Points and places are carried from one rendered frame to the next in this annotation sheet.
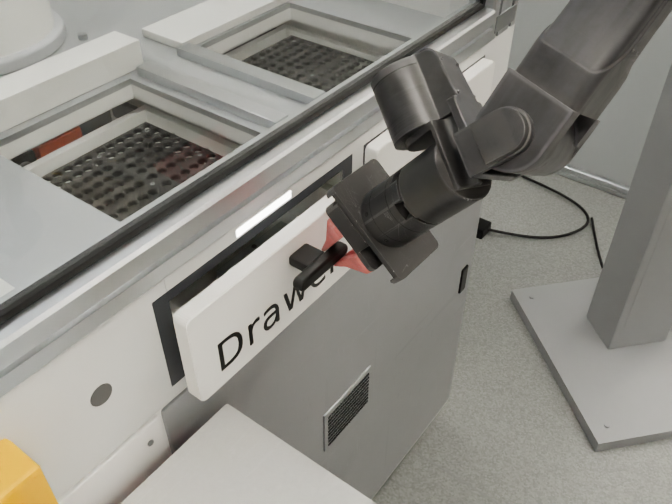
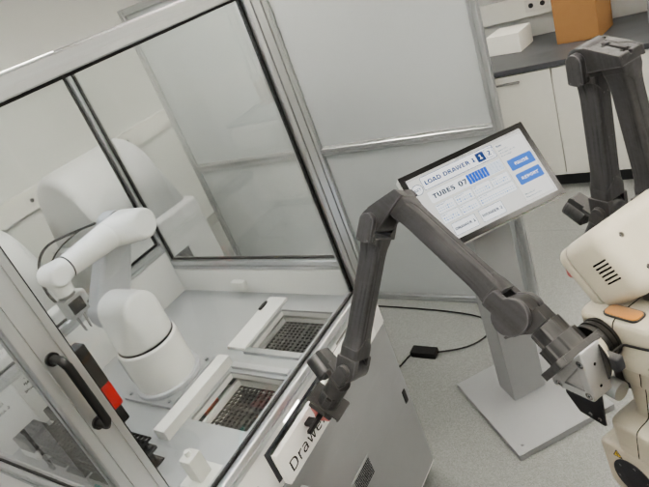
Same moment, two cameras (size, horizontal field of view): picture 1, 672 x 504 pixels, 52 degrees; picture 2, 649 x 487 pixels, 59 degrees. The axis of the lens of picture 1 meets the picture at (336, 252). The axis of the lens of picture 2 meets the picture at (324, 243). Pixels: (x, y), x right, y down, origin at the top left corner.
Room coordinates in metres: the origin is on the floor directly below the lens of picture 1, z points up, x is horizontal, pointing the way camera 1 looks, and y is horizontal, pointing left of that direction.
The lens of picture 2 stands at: (-0.69, -0.25, 2.00)
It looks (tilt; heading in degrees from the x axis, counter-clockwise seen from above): 26 degrees down; 3
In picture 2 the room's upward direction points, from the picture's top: 22 degrees counter-clockwise
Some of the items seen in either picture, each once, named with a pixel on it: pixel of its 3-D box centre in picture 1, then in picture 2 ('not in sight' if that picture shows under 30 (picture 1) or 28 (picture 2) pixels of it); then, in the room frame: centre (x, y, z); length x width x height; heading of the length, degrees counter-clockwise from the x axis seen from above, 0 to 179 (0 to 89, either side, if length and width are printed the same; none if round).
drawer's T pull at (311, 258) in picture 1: (311, 260); (311, 422); (0.50, 0.02, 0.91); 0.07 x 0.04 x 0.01; 143
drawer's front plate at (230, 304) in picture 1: (291, 273); (307, 428); (0.52, 0.05, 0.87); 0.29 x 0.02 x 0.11; 143
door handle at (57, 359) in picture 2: not in sight; (83, 393); (0.18, 0.31, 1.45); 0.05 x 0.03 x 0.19; 53
